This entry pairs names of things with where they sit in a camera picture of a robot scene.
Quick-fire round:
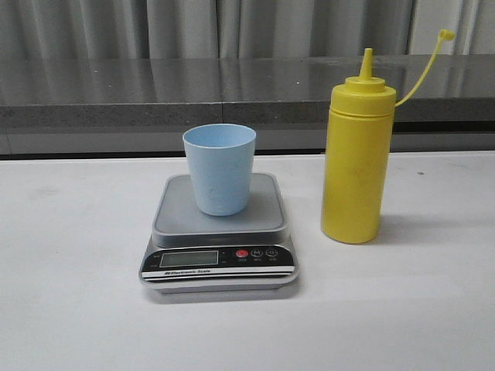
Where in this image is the light blue plastic cup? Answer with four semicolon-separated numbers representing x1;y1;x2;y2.
183;124;257;216

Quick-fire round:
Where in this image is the yellow squeeze bottle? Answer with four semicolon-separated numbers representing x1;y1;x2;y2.
321;29;456;244

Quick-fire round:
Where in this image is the silver electronic kitchen scale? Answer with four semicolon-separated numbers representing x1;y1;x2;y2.
138;172;299;294

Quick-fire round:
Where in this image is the grey stone counter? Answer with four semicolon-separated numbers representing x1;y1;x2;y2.
1;55;494;158

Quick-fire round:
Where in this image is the grey curtain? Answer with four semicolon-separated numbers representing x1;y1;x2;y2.
1;1;494;60

